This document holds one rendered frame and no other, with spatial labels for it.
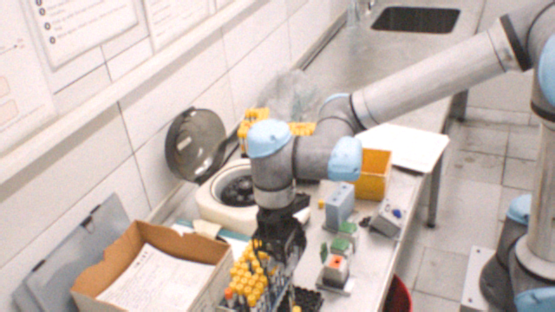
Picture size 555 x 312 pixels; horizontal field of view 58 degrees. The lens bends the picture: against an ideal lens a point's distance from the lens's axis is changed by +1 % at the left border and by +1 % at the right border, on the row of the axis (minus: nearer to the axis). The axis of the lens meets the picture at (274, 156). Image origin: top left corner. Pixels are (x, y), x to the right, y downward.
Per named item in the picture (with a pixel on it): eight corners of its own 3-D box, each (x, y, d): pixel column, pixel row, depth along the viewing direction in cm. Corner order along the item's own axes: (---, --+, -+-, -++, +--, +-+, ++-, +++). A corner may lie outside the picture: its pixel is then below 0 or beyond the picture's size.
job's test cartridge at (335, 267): (342, 288, 120) (342, 269, 117) (323, 282, 122) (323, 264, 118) (347, 276, 123) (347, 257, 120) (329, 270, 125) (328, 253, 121)
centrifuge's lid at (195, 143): (165, 127, 129) (143, 125, 133) (192, 205, 141) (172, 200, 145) (217, 92, 143) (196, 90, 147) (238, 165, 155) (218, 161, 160)
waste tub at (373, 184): (384, 204, 146) (386, 176, 140) (339, 197, 150) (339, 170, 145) (392, 177, 156) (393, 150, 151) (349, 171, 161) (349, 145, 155)
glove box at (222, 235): (241, 285, 125) (236, 258, 120) (162, 262, 135) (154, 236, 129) (262, 251, 135) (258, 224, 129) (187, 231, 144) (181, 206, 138)
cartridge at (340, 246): (348, 270, 126) (347, 251, 123) (329, 265, 128) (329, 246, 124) (352, 259, 129) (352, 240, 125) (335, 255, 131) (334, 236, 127)
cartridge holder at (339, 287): (350, 296, 120) (350, 286, 118) (315, 286, 123) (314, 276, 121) (356, 280, 124) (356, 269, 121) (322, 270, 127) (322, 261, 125)
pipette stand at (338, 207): (343, 236, 137) (342, 207, 131) (321, 228, 140) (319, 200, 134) (359, 214, 143) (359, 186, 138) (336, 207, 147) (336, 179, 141)
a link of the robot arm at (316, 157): (364, 118, 87) (303, 116, 90) (358, 153, 78) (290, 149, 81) (364, 156, 91) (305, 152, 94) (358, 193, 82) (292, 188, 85)
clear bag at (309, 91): (297, 117, 192) (295, 85, 184) (265, 106, 202) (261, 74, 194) (329, 96, 204) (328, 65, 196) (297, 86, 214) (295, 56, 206)
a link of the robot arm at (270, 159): (288, 141, 80) (238, 139, 82) (293, 195, 86) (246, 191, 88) (298, 116, 86) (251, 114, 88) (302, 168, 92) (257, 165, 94)
